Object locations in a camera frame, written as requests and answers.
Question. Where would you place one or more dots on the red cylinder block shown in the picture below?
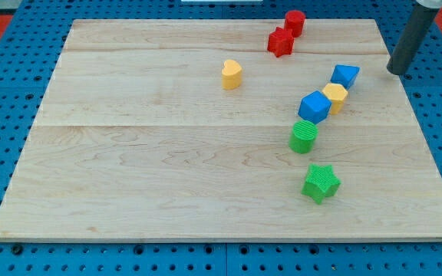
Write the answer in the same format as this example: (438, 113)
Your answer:
(294, 21)

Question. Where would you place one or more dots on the green star block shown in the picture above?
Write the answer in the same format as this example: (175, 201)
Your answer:
(320, 182)

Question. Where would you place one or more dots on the blue triangle block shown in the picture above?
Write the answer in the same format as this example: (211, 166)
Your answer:
(344, 75)

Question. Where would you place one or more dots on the green cylinder block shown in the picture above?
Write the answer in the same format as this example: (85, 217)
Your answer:
(303, 136)

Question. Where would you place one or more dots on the yellow hexagon block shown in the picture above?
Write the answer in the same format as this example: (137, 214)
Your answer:
(337, 94)

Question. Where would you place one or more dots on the yellow heart block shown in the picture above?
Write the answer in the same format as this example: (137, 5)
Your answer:
(231, 74)

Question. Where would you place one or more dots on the light wooden board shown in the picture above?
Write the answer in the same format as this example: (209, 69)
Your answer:
(136, 141)

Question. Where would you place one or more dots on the blue cube block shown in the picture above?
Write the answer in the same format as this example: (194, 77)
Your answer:
(314, 107)

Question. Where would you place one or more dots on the red star block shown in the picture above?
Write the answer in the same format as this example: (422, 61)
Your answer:
(280, 42)

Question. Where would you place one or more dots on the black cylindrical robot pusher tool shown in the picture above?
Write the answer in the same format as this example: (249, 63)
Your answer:
(422, 17)

